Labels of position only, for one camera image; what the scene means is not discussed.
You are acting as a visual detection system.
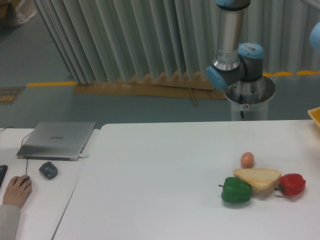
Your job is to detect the person's hand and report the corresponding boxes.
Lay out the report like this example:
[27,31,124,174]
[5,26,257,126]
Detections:
[2,175,32,209]

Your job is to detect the black computer mouse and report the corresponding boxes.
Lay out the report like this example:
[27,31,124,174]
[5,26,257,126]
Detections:
[20,175,30,186]

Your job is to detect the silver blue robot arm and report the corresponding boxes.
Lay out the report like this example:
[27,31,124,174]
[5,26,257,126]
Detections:
[206,0,320,90]

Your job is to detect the grey sleeved forearm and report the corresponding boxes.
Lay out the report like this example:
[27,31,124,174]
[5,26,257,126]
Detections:
[0,204,21,240]

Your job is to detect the green bell pepper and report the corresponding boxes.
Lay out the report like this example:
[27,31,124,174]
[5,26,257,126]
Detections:
[219,177,252,204]

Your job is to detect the red bell pepper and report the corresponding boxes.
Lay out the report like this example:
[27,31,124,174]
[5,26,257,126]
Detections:
[274,173,306,196]

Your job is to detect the black keyboard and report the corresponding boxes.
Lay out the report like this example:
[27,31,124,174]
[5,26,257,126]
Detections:
[0,165,8,187]

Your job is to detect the dark grey round device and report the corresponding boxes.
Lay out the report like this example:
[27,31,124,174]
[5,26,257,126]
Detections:
[39,161,59,180]

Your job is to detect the silver laptop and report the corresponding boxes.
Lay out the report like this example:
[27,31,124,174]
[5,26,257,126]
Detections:
[16,121,96,161]

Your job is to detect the grey pleated curtain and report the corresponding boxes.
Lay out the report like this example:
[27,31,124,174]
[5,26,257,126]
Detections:
[34,0,320,84]

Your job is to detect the cardboard box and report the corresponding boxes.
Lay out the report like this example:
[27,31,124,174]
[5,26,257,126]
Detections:
[0,0,11,19]

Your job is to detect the brown egg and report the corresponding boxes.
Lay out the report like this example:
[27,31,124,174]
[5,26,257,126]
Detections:
[240,152,255,168]

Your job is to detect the bread slice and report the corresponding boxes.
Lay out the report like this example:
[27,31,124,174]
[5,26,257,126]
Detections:
[233,168,282,192]

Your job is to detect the black mouse cable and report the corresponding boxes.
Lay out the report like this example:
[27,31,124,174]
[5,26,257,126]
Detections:
[0,126,39,177]

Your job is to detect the white laptop cable plug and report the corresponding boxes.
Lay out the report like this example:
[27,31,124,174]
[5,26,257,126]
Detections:
[78,154,89,159]

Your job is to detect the black pedestal cable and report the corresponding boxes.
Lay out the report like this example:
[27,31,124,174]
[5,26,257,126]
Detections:
[238,93,245,121]

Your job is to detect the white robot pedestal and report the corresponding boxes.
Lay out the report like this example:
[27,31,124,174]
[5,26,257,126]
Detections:
[225,76,276,121]

